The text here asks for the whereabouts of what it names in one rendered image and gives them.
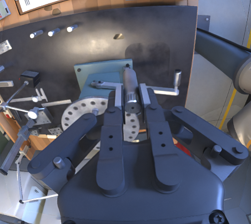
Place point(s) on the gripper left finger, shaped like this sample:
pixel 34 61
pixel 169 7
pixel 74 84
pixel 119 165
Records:
pixel 110 159

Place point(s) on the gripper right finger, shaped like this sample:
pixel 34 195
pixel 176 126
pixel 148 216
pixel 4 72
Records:
pixel 164 159

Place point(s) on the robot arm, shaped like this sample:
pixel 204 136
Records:
pixel 215 51

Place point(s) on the silver plunger knob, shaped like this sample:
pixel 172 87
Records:
pixel 95 111

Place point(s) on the silver index plate with holes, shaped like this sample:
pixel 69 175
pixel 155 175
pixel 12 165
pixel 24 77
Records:
pixel 78 110

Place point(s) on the silver crank lever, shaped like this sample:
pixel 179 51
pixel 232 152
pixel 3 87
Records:
pixel 166 90

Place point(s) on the grey collet spindle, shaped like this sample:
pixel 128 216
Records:
pixel 129 83

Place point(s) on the teal collet fixture body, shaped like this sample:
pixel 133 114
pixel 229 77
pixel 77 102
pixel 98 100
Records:
pixel 94 69

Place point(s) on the silver steel pin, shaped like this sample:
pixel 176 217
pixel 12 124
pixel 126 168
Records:
pixel 54 32
pixel 36 34
pixel 72 28

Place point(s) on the small perforated steel block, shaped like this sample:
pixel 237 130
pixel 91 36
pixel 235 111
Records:
pixel 55 131
pixel 34 132

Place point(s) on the steel block with holes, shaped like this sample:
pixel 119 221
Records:
pixel 46 117

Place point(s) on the white jointed rod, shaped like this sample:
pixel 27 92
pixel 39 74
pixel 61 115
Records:
pixel 19 179

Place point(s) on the grey indicator stand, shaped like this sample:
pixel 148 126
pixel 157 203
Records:
pixel 17 143

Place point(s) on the silver caliper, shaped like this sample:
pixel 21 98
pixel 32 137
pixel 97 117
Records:
pixel 39 96

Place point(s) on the black small box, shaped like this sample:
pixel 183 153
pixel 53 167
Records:
pixel 30 78

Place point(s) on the small tan wedge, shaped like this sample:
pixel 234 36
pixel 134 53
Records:
pixel 48 8
pixel 56 11
pixel 118 36

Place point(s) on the silver flat bar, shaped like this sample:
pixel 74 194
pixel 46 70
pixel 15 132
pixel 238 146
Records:
pixel 6 83

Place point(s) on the black bench mat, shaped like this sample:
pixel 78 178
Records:
pixel 98 24

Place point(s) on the grey flat gauge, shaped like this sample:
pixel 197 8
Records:
pixel 4 46

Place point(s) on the grey calculator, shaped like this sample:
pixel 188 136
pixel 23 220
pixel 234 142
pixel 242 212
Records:
pixel 4 9

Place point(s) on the grey mount plate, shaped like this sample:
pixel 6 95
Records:
pixel 204 23

